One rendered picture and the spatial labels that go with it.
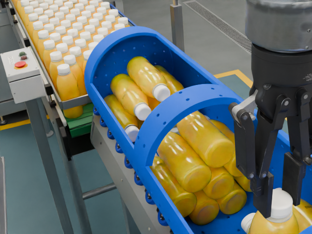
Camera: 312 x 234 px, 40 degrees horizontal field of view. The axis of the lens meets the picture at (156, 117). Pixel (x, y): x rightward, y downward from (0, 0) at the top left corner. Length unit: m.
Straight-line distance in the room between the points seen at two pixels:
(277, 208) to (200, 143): 0.31
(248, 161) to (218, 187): 0.40
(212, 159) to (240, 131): 0.37
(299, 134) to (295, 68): 0.11
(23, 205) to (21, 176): 0.27
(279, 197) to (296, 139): 0.09
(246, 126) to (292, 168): 0.12
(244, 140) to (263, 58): 0.10
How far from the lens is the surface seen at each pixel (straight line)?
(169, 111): 0.84
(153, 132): 0.84
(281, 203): 0.59
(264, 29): 0.43
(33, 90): 1.42
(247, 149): 0.50
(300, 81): 0.46
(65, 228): 1.89
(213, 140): 0.84
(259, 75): 0.46
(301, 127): 0.53
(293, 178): 0.58
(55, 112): 1.55
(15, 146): 3.09
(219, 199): 0.94
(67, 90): 1.42
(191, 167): 0.84
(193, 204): 0.89
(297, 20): 0.42
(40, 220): 2.47
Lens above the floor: 1.66
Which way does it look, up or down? 33 degrees down
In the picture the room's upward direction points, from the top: 6 degrees counter-clockwise
